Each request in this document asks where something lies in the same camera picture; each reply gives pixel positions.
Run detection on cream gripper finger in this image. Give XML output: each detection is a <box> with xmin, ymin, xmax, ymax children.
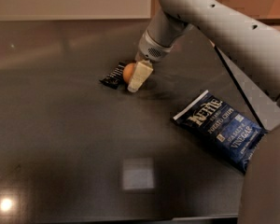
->
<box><xmin>128</xmin><ymin>60</ymin><xmax>153</xmax><ymax>92</ymax></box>

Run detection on orange fruit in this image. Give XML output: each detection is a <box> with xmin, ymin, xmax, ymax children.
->
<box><xmin>122</xmin><ymin>63</ymin><xmax>135</xmax><ymax>84</ymax></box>

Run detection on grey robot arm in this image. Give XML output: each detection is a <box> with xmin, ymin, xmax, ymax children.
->
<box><xmin>128</xmin><ymin>0</ymin><xmax>280</xmax><ymax>224</ymax></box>

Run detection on black snack bar wrapper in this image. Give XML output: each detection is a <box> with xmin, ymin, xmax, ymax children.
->
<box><xmin>100</xmin><ymin>62</ymin><xmax>126</xmax><ymax>90</ymax></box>

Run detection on blue Kettle chips bag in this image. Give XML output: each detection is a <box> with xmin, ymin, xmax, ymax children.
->
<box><xmin>173</xmin><ymin>91</ymin><xmax>266</xmax><ymax>173</ymax></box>

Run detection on grey side table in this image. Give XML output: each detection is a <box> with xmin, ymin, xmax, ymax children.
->
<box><xmin>214</xmin><ymin>46</ymin><xmax>280</xmax><ymax>131</ymax></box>

